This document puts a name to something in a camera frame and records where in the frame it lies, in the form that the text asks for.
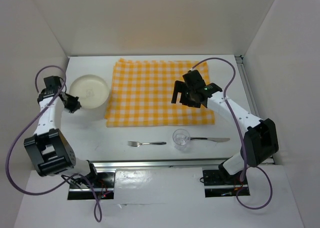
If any silver table knife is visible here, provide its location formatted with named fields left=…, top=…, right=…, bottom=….
left=190, top=137, right=230, bottom=143

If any silver fork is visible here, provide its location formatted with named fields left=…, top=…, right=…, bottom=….
left=127, top=141, right=166, bottom=147

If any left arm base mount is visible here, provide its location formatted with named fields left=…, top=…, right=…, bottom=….
left=67, top=171, right=116, bottom=200

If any clear plastic cup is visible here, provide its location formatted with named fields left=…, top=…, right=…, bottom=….
left=172, top=129, right=191, bottom=152

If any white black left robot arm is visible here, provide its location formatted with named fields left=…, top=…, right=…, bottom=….
left=24, top=88, right=99, bottom=187

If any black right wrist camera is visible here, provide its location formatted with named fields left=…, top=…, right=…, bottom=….
left=182, top=70, right=206, bottom=90

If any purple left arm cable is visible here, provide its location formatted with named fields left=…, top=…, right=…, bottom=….
left=4, top=65, right=109, bottom=222

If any aluminium rail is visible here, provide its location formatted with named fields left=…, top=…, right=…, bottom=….
left=93, top=158, right=225, bottom=169
left=234, top=55, right=273, bottom=165

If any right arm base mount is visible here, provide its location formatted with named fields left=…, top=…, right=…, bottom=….
left=199, top=165, right=250, bottom=198

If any cream round plate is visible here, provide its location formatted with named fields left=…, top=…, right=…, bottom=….
left=68, top=75, right=110, bottom=109

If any aluminium front rail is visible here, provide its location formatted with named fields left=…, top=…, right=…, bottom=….
left=93, top=158, right=225, bottom=169

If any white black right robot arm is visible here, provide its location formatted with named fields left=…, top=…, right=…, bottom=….
left=171, top=81, right=279, bottom=184

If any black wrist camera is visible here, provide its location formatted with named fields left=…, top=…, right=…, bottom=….
left=182, top=70, right=206, bottom=90
left=43, top=76, right=62, bottom=89

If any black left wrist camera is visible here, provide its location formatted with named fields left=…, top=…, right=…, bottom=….
left=43, top=76, right=62, bottom=89

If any yellow white checkered cloth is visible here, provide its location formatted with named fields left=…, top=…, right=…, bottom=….
left=104, top=58, right=215, bottom=128

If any aluminium right side rail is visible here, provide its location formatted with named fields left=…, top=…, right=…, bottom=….
left=234, top=55, right=273, bottom=165

